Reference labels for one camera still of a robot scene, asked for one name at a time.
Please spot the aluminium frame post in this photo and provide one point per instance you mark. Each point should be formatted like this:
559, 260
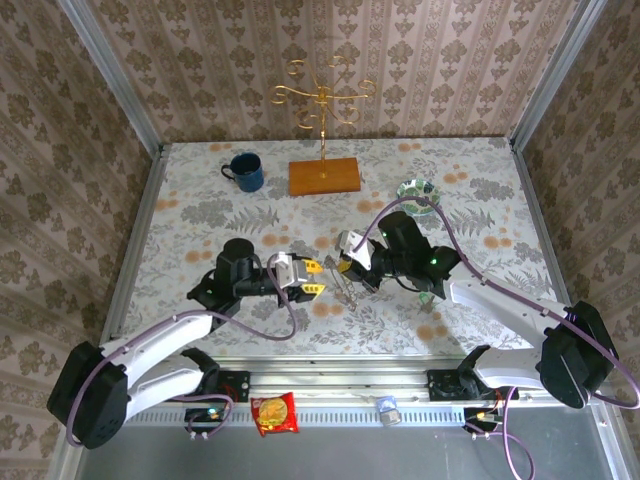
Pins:
555, 75
112, 85

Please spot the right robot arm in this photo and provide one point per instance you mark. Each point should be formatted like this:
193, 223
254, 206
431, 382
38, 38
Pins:
500, 300

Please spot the small controller board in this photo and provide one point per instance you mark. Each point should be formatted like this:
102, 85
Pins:
480, 415
207, 414

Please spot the gold stand with wooden base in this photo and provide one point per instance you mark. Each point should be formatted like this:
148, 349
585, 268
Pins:
325, 175

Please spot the red snack packet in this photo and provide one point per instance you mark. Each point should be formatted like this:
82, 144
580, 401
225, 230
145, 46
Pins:
274, 412

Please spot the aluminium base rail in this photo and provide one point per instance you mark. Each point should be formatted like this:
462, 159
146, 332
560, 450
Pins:
340, 382

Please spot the leaf pattern bowl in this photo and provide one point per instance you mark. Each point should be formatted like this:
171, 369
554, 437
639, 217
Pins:
417, 189

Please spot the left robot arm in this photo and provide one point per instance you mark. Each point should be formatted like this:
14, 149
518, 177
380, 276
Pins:
160, 335

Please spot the small blue white jar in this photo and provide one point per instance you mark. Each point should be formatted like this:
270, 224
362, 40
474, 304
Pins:
388, 411

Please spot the blue enamel mug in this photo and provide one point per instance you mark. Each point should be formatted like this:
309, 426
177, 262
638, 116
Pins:
248, 175

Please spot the key with green tag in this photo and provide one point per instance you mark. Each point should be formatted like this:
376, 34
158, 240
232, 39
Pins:
426, 301

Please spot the aluminium table edge rail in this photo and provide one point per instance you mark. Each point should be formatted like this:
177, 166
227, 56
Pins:
135, 250
542, 225

